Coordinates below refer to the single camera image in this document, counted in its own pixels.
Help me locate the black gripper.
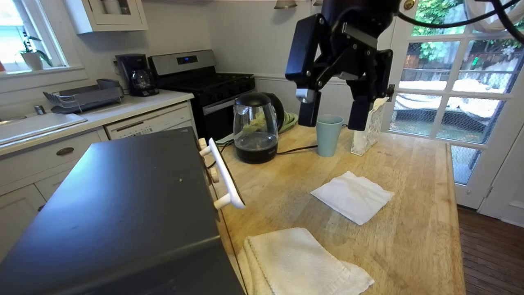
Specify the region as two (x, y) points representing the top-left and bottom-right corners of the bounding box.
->
(285, 0), (402, 132)

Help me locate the white glass-paned door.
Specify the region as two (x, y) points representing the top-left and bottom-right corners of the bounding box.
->
(380, 0), (524, 210)

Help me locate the toaster oven door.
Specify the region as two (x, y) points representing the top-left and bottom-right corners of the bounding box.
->
(196, 135), (248, 295)

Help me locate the dark grey toaster oven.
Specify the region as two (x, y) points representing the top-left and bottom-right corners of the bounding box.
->
(0, 127), (247, 295)

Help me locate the teal cup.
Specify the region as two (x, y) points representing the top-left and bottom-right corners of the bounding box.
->
(315, 114), (344, 158)

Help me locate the green cloth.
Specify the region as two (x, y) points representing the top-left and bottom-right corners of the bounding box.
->
(278, 111), (300, 134)

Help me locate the glass electric kettle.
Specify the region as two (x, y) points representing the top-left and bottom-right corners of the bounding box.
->
(233, 92), (285, 165)

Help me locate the black and steel stove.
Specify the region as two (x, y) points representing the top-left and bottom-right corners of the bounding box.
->
(148, 50), (257, 142)

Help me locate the white paper napkin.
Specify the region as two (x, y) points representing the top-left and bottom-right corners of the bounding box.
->
(310, 170), (395, 226)

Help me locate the white dishwasher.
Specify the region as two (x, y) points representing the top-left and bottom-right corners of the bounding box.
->
(104, 101), (197, 141)

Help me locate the black coffee maker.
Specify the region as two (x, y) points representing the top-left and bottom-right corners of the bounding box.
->
(115, 53), (160, 98)

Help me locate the white folded towel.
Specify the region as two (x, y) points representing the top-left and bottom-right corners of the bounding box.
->
(237, 227), (375, 295)

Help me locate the grey dish rack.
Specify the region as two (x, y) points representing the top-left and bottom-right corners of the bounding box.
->
(43, 78), (125, 115)

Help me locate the potted plant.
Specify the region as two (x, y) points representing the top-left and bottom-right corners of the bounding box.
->
(18, 30), (54, 71)

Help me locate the white sink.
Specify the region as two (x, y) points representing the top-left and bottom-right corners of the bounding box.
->
(0, 112), (88, 145)

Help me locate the window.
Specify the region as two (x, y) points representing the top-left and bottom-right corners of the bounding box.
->
(0, 0), (69, 75)

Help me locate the white drawer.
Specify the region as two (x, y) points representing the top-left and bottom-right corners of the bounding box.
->
(0, 130), (103, 188)

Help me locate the black cable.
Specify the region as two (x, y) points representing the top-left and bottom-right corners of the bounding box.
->
(206, 141), (318, 169)

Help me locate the white toaster oven door handle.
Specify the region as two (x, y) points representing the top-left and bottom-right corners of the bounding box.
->
(198, 137), (246, 211)

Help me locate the white wall cabinet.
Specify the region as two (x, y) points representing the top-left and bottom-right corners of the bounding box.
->
(65, 0), (149, 34)

